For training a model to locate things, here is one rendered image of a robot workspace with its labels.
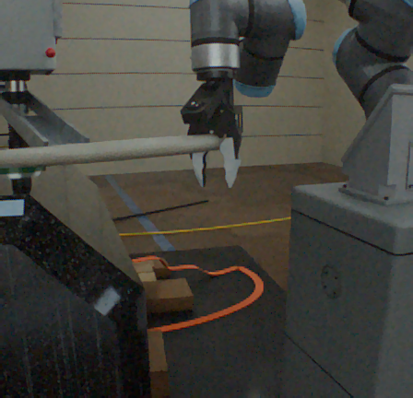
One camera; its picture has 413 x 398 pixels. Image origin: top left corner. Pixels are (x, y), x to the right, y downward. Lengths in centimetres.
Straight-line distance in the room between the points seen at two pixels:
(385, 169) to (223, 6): 48
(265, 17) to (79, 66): 575
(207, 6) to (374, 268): 59
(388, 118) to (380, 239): 26
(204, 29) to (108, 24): 584
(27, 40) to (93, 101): 509
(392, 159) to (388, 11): 33
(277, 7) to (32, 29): 83
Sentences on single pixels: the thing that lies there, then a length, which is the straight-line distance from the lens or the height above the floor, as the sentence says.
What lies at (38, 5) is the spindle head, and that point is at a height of 137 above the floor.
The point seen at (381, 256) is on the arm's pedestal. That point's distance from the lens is 88.
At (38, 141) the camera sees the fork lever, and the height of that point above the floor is 98.
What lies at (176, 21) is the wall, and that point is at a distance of 683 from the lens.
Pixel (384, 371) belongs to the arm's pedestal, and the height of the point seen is 53.
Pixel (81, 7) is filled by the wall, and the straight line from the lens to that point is 661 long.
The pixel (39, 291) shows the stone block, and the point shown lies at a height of 67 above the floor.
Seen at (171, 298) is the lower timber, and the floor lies 9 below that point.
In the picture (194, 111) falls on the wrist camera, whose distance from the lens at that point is 70.
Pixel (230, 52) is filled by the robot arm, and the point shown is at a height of 115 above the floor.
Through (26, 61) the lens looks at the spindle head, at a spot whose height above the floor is 120.
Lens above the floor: 106
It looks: 12 degrees down
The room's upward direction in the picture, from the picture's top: straight up
